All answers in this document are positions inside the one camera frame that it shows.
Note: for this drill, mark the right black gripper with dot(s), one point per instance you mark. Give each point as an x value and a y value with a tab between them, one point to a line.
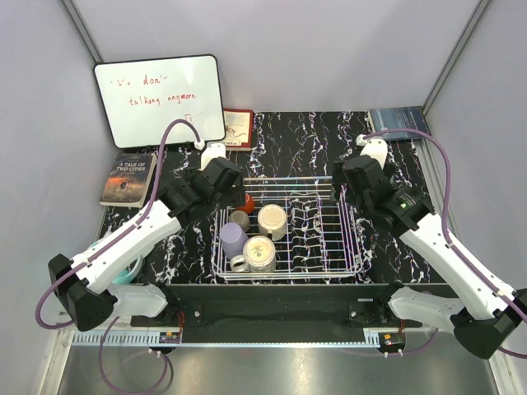
338	178

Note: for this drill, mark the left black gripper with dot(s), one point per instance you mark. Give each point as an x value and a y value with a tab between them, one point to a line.
236	197

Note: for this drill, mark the small orange red cup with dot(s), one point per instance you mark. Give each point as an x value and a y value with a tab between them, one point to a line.
249	204

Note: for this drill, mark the lilac plastic cup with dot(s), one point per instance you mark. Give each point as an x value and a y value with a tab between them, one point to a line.
233	239

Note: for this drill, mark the beige ceramic mug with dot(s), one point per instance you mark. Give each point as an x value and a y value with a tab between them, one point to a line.
272	222

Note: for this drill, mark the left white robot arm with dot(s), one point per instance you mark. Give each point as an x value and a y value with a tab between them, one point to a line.
85	284

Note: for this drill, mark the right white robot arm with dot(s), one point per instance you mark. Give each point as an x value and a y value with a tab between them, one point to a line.
485	311

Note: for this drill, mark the black marble pattern mat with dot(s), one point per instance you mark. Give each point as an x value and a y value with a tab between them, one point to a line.
290	144

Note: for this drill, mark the Tale of Two Cities book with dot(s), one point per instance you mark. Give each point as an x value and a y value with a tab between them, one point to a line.
129	180

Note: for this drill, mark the red bordered book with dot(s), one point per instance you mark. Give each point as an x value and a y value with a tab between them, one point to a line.
239	126

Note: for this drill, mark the dark blue book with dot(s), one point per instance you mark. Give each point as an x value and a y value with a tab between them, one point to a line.
398	119

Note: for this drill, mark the teal headphones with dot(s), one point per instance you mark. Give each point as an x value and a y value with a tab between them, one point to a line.
127	276

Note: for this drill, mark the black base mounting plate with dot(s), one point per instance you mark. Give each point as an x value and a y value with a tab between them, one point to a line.
357	305

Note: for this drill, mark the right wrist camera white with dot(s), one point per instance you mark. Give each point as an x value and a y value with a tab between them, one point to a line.
375	147

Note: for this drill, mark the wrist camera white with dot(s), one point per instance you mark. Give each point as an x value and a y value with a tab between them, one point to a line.
375	147
209	152

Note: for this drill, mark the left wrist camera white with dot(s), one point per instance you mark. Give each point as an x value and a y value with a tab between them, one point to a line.
209	152

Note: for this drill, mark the white wire dish rack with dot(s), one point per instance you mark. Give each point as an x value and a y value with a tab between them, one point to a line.
321	241

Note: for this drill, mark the white whiteboard black frame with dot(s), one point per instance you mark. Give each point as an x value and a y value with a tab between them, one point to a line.
141	98

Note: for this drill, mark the grey slotted cable duct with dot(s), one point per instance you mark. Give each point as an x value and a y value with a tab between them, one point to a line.
127	338

